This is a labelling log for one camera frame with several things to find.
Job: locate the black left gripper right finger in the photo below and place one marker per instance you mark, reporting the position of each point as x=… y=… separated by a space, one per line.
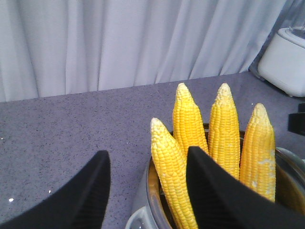
x=220 y=201

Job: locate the white blender base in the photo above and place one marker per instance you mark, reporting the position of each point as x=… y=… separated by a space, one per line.
x=283 y=62

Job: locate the grey electric cooking pot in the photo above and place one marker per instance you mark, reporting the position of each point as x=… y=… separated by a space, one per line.
x=150 y=209

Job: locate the yellow corn cob with blemish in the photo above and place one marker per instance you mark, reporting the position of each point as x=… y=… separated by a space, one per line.
x=258 y=166

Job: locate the white curtain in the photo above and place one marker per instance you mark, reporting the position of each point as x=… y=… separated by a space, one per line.
x=57 y=47

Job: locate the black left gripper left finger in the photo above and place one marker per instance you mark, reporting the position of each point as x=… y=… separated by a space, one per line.
x=79 y=204

